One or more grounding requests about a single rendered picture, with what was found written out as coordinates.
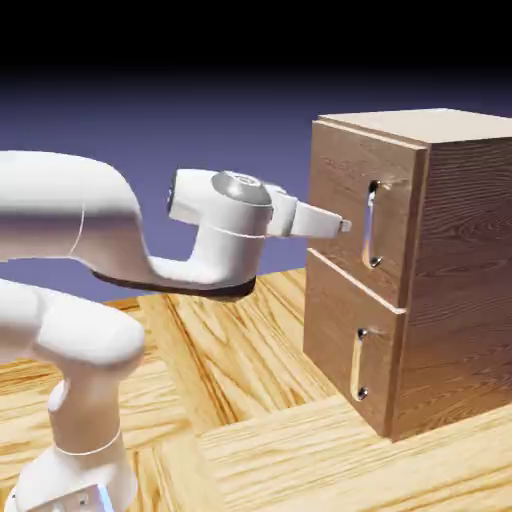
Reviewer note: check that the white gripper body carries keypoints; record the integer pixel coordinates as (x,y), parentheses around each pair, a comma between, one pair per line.
(314,222)

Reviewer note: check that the light wood cabinet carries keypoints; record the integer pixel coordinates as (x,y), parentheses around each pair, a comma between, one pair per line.
(456,288)

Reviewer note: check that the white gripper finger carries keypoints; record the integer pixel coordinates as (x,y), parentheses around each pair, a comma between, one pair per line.
(346,226)

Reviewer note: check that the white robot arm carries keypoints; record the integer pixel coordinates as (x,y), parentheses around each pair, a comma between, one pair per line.
(96,208)

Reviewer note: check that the wooden cabinet door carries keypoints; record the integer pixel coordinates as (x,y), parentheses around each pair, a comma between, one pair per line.
(340,344)
(348,208)

